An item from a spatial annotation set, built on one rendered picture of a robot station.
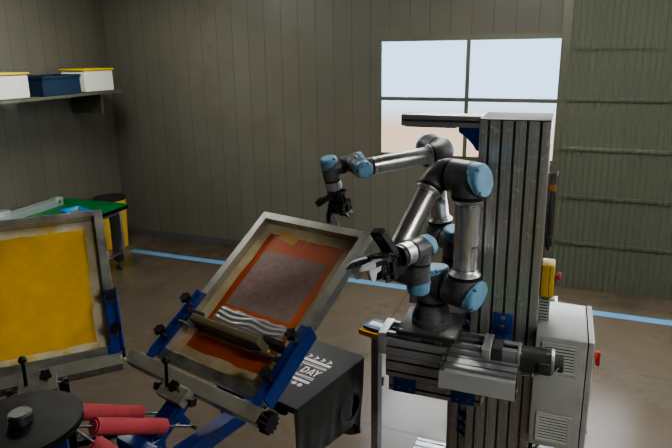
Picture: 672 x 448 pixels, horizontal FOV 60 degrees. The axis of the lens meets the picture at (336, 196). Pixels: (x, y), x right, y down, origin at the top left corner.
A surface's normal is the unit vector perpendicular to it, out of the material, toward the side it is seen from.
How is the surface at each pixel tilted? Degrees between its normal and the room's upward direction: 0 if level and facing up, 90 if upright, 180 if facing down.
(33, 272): 32
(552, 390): 90
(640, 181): 90
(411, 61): 90
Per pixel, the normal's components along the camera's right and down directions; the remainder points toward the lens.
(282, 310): -0.32, -0.71
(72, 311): 0.21, -0.71
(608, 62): -0.36, 0.23
